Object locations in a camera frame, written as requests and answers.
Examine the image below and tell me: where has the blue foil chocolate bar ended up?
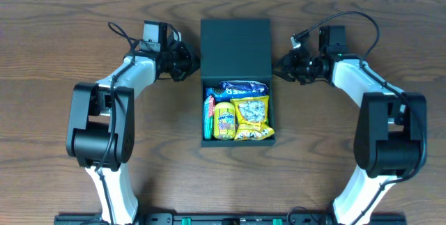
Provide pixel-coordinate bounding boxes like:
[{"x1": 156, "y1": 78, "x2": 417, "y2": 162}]
[{"x1": 220, "y1": 80, "x2": 269, "y2": 93}]

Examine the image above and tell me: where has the red green KitKat Milo bar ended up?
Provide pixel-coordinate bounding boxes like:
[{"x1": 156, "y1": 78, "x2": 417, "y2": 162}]
[{"x1": 203, "y1": 95, "x2": 215, "y2": 139}]

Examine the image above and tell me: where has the dark green gift box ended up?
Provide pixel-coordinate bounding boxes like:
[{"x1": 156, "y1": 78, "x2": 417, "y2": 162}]
[{"x1": 200, "y1": 19, "x2": 276, "y2": 129}]

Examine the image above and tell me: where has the yellow Mentos gum bottle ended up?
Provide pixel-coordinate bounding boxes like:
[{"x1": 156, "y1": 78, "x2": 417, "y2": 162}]
[{"x1": 213, "y1": 102, "x2": 236, "y2": 140}]

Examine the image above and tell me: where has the yellow Hacks candy bag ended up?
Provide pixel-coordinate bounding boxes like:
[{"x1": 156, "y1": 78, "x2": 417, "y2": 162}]
[{"x1": 231, "y1": 95, "x2": 275, "y2": 141}]

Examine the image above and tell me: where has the blue Oreo cookie pack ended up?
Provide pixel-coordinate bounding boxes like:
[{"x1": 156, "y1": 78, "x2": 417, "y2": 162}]
[{"x1": 204, "y1": 87, "x2": 268, "y2": 102}]

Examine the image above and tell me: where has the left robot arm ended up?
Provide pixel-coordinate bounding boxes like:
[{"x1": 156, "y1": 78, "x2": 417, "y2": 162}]
[{"x1": 66, "y1": 41, "x2": 199, "y2": 224}]

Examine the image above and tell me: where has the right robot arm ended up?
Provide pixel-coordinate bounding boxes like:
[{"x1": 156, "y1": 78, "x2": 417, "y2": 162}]
[{"x1": 272, "y1": 47, "x2": 427, "y2": 224}]

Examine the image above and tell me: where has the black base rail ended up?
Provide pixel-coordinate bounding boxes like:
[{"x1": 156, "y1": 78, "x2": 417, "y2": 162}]
[{"x1": 54, "y1": 212, "x2": 407, "y2": 225}]

